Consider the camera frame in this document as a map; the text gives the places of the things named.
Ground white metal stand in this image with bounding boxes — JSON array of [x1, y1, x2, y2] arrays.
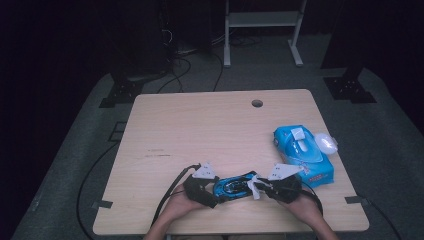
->
[[223, 0, 308, 68]]

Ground person's left hand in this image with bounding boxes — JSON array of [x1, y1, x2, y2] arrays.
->
[[159, 183, 205, 228]]

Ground black floor cable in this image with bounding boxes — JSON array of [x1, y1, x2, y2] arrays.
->
[[76, 141, 120, 240], [156, 56, 193, 94], [364, 198, 404, 240], [212, 51, 225, 93]]

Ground person's right hand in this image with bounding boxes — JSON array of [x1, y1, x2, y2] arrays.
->
[[279, 193, 326, 233]]

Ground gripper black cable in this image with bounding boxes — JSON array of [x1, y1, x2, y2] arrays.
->
[[151, 163, 202, 228], [301, 189, 324, 216]]

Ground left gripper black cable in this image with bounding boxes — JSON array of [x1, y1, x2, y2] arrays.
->
[[151, 163, 202, 228]]

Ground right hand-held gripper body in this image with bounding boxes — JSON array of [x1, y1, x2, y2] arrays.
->
[[266, 162, 305, 204]]

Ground blue wet wipes pack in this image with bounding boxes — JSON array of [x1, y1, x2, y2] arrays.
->
[[273, 124, 339, 188]]

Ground grey tape strip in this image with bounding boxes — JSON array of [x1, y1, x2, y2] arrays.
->
[[91, 199, 114, 210], [344, 195, 369, 205]]

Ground black stand base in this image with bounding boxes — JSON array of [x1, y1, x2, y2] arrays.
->
[[323, 68, 378, 104], [98, 79, 145, 109]]

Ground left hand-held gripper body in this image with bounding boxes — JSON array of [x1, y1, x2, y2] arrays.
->
[[182, 162, 219, 209]]

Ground blue toy car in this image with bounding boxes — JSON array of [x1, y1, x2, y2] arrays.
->
[[212, 170, 259, 204]]

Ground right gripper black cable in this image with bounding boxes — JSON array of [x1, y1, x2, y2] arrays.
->
[[301, 189, 324, 216]]

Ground white wet wipe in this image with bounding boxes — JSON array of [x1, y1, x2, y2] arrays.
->
[[247, 174, 265, 201]]

